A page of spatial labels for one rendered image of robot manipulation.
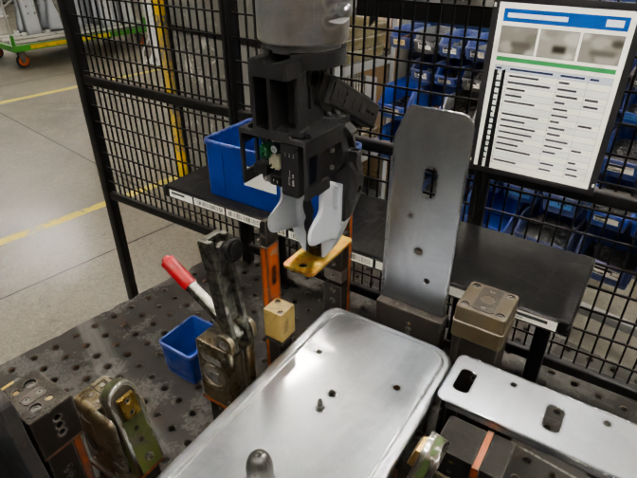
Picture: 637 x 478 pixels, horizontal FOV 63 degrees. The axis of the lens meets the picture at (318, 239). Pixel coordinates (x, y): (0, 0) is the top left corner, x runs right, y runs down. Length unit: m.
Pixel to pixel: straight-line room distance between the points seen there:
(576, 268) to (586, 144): 0.22
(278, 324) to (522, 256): 0.48
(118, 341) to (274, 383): 0.66
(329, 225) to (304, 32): 0.18
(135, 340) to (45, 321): 1.39
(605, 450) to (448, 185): 0.39
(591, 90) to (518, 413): 0.52
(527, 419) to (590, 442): 0.07
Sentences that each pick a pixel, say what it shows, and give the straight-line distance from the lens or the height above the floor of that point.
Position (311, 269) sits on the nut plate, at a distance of 0.53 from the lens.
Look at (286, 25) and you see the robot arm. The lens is 0.42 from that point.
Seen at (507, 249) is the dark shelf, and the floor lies 1.03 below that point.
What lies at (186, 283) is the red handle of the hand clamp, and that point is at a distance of 0.75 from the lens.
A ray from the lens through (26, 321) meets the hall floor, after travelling 2.74.
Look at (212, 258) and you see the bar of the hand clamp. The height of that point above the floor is 1.20.
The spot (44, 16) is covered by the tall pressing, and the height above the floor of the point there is 0.47.
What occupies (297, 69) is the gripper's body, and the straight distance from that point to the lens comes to 0.42.
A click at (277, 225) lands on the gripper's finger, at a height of 1.30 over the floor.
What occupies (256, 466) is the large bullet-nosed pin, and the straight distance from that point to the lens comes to 0.63.
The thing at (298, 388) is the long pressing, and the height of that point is 1.00.
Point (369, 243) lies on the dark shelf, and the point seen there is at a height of 1.03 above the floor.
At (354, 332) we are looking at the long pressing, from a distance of 0.84.
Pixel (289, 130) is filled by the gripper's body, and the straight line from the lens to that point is 0.44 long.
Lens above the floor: 1.56
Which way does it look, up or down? 31 degrees down
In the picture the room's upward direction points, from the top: straight up
